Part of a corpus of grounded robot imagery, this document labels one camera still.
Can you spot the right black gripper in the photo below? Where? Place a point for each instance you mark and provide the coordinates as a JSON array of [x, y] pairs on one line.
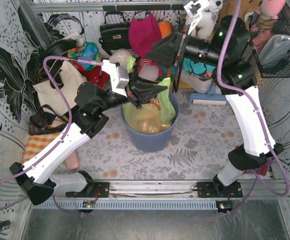
[[180, 47]]

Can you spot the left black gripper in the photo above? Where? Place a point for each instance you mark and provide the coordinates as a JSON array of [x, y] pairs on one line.
[[130, 93]]

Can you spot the green plastic trash bag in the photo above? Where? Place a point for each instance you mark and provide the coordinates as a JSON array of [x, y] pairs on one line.
[[168, 109]]

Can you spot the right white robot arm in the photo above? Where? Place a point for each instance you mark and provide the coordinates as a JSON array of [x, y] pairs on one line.
[[236, 79]]

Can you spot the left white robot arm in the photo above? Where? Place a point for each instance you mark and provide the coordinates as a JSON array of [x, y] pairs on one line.
[[36, 177]]

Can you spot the magenta cloth bag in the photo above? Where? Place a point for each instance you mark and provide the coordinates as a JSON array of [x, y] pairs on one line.
[[143, 34]]

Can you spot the blue grey trash bin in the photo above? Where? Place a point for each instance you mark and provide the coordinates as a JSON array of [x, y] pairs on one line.
[[153, 142]]

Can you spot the cream canvas tote bag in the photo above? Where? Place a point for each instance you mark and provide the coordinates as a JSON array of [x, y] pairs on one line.
[[71, 79]]

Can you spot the dark brown leather bag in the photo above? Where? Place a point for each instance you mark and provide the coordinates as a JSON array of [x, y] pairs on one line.
[[41, 122]]

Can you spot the pink white plush pig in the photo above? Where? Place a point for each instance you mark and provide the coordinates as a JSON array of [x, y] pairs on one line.
[[148, 70]]

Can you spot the rainbow striped cloth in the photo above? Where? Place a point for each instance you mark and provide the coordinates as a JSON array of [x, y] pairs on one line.
[[172, 73]]

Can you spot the crumpled brown printed paper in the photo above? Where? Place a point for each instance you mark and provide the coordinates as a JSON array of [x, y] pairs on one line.
[[147, 120]]

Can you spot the white plush lamb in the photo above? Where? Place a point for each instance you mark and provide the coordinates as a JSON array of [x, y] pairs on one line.
[[123, 57]]

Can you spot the teal folded cloth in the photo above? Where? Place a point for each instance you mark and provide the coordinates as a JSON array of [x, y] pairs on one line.
[[196, 68]]

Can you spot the red garment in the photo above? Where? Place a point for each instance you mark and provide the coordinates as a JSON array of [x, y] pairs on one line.
[[96, 75]]

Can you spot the white plush dog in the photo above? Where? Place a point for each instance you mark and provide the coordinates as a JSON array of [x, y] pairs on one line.
[[209, 17]]

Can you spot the black leather handbag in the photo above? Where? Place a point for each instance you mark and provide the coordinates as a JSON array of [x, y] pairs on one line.
[[114, 36]]

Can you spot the colourful patterned cloth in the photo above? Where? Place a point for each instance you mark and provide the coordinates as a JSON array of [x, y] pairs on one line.
[[88, 51]]

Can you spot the brown teddy bear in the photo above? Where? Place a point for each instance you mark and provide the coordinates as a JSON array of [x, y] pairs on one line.
[[247, 8]]

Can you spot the black round hat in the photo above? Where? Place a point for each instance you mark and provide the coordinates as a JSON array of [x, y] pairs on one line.
[[58, 48]]

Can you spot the pink plush cylinder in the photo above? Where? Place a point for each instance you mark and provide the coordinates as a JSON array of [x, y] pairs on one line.
[[72, 161]]

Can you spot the pink plush toy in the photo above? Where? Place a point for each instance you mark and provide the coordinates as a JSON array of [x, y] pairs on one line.
[[268, 14]]

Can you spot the silver foil pouch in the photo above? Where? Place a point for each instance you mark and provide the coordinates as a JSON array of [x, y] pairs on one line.
[[275, 49]]

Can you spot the orange white checked towel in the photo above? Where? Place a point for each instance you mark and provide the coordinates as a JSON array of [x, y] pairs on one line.
[[36, 143]]

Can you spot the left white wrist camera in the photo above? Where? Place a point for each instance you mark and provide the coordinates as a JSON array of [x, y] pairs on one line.
[[118, 77]]

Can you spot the black wire basket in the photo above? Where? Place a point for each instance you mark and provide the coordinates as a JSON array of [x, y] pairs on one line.
[[279, 68]]

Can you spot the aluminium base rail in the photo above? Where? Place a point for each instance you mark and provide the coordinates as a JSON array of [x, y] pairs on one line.
[[165, 195]]

